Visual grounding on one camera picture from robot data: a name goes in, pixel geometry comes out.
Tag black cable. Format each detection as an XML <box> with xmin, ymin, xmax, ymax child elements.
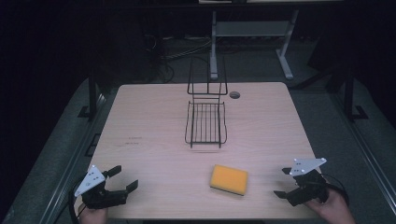
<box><xmin>67</xmin><ymin>183</ymin><xmax>87</xmax><ymax>224</ymax></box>
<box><xmin>321</xmin><ymin>173</ymin><xmax>350</xmax><ymax>207</ymax></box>

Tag black metal post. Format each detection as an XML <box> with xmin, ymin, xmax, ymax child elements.
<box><xmin>342</xmin><ymin>66</ymin><xmax>369</xmax><ymax>123</ymax></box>
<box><xmin>77</xmin><ymin>69</ymin><xmax>101</xmax><ymax>120</ymax></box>

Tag grey metal stand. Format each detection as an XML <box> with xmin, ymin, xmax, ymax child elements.
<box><xmin>209</xmin><ymin>8</ymin><xmax>300</xmax><ymax>81</ymax></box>

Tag black wire rack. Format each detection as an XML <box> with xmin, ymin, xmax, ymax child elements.
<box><xmin>184</xmin><ymin>55</ymin><xmax>228</xmax><ymax>149</ymax></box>

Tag person's right hand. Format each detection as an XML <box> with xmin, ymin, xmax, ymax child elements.
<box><xmin>304</xmin><ymin>188</ymin><xmax>357</xmax><ymax>224</ymax></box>

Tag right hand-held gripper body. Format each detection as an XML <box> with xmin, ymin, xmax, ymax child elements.
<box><xmin>287</xmin><ymin>157</ymin><xmax>330</xmax><ymax>207</ymax></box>

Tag yellow sponge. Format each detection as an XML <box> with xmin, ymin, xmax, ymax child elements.
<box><xmin>209</xmin><ymin>164</ymin><xmax>249</xmax><ymax>197</ymax></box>

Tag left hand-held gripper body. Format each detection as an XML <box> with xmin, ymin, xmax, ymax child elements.
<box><xmin>74</xmin><ymin>164</ymin><xmax>129</xmax><ymax>210</ymax></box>

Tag person's left hand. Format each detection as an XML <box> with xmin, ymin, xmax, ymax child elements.
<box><xmin>78</xmin><ymin>203</ymin><xmax>109</xmax><ymax>224</ymax></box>

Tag bundle of floor cables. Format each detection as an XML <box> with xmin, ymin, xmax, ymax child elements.
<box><xmin>141</xmin><ymin>32</ymin><xmax>216</xmax><ymax>84</ymax></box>

